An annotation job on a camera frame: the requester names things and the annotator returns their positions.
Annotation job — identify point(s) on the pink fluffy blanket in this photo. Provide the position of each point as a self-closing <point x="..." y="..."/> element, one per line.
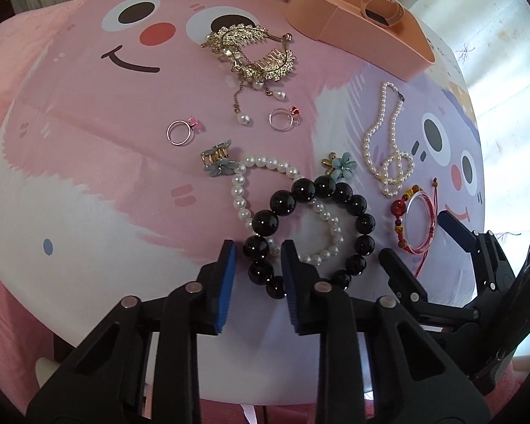
<point x="22" y="39"/>

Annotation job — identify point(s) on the teal flower brooch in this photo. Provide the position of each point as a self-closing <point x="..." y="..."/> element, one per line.
<point x="339" y="168"/>

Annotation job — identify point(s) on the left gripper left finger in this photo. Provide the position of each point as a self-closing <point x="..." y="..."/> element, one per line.
<point x="140" y="363"/>

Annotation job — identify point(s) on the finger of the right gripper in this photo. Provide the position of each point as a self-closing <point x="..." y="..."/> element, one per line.
<point x="490" y="265"/>
<point x="413" y="296"/>

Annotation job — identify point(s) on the pink plastic tray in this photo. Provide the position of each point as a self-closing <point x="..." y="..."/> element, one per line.
<point x="402" y="50"/>

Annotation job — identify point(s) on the pink smart watch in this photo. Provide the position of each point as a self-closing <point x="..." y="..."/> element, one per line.
<point x="385" y="13"/>

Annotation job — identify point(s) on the gold leaf hair comb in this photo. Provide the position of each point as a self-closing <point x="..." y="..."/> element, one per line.
<point x="258" y="59"/>

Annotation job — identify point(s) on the white floral curtain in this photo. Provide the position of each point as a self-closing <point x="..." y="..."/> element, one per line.
<point x="491" y="42"/>

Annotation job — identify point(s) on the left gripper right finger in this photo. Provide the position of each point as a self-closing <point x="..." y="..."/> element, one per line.
<point x="413" y="379"/>

